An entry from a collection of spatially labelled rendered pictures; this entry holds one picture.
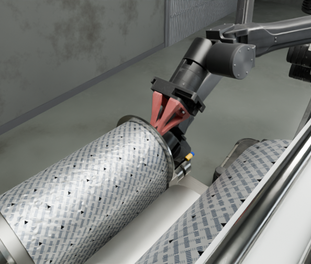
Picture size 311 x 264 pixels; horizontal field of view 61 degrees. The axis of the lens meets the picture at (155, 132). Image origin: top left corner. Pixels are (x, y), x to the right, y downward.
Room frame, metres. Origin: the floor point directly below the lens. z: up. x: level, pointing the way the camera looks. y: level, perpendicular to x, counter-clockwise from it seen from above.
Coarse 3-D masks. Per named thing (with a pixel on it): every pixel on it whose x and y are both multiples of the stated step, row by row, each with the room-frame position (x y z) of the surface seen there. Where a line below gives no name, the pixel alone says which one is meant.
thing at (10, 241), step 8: (0, 216) 0.19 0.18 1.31; (0, 224) 0.18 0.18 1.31; (8, 224) 0.18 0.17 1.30; (0, 232) 0.17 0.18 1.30; (8, 232) 0.17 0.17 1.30; (8, 240) 0.16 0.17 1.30; (16, 240) 0.16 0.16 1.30; (8, 248) 0.15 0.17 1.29; (16, 248) 0.16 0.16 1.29; (24, 248) 0.16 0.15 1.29; (16, 256) 0.15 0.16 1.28; (24, 256) 0.15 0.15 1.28
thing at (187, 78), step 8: (184, 64) 0.46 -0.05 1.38; (192, 64) 0.46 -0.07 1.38; (176, 72) 0.46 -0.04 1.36; (184, 72) 0.45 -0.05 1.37; (192, 72) 0.45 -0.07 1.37; (200, 72) 0.45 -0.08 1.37; (152, 80) 0.46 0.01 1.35; (160, 80) 0.45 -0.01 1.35; (176, 80) 0.44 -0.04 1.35; (184, 80) 0.44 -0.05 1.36; (192, 80) 0.44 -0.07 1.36; (200, 80) 0.45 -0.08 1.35; (176, 88) 0.42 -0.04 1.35; (184, 88) 0.42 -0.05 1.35; (192, 88) 0.43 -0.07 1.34; (184, 96) 0.41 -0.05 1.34; (192, 96) 0.40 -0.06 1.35; (200, 104) 0.42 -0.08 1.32
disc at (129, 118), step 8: (120, 120) 0.40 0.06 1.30; (128, 120) 0.38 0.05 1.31; (136, 120) 0.37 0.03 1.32; (144, 120) 0.36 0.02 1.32; (152, 128) 0.34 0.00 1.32; (160, 136) 0.33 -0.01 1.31; (160, 144) 0.33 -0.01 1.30; (168, 152) 0.32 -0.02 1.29; (168, 160) 0.32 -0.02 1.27; (168, 168) 0.32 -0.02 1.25; (168, 176) 0.32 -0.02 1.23
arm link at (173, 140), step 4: (168, 132) 0.50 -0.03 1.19; (164, 136) 0.49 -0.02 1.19; (168, 136) 0.49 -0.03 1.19; (172, 136) 0.49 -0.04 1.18; (168, 140) 0.48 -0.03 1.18; (172, 140) 0.48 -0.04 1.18; (176, 140) 0.49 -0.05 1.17; (168, 144) 0.48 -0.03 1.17; (172, 144) 0.48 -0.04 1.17; (176, 144) 0.51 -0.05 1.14; (180, 144) 0.50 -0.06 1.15; (172, 148) 0.48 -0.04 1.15; (176, 148) 0.50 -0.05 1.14; (172, 152) 0.49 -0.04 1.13; (176, 152) 0.49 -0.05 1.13; (172, 156) 0.49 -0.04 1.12
